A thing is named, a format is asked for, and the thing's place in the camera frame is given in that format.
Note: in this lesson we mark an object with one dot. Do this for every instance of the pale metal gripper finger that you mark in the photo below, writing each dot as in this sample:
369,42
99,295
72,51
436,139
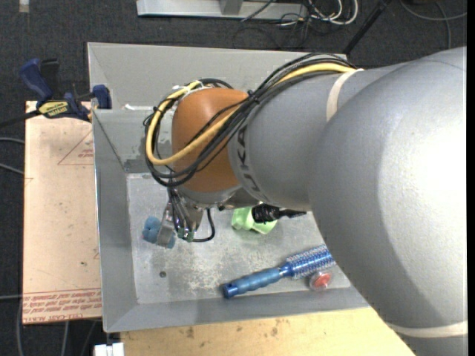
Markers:
165,233

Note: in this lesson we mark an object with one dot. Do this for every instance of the blue sponge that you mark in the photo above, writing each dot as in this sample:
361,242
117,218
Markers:
150,230

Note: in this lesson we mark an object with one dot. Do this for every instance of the pale green toy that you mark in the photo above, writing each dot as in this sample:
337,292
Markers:
242,219

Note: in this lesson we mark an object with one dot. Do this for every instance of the grey metal bin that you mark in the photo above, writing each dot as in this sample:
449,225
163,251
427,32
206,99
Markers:
115,213

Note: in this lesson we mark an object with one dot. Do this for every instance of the blue round hairbrush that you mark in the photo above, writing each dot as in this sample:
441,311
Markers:
259,279

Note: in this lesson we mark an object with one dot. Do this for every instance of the brown cardboard board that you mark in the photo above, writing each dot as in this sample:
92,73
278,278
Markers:
59,213

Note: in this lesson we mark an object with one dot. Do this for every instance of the red and clear round cap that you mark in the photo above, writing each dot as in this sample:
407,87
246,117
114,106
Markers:
320,281

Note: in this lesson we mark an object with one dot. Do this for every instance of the black cylinder on white bracket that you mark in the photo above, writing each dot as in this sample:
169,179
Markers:
264,213

